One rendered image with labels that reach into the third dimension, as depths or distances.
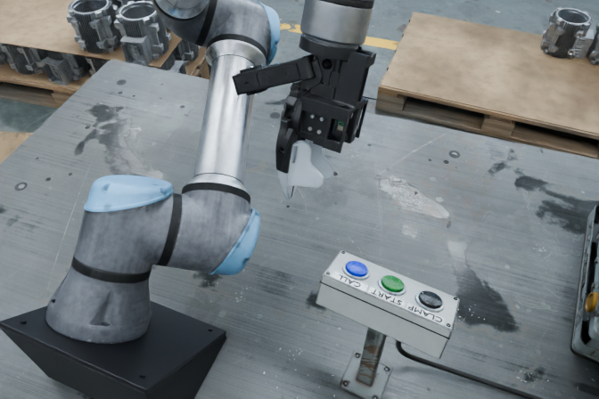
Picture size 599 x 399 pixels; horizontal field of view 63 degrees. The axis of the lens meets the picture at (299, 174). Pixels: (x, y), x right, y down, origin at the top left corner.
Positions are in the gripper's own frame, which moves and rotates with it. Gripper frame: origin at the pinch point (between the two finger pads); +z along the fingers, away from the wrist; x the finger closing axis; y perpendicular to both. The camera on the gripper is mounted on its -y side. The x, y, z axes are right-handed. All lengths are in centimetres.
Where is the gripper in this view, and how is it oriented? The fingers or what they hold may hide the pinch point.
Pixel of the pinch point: (285, 187)
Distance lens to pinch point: 64.9
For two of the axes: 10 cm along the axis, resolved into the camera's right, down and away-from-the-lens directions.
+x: 4.1, -3.3, 8.5
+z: -1.8, 8.9, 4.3
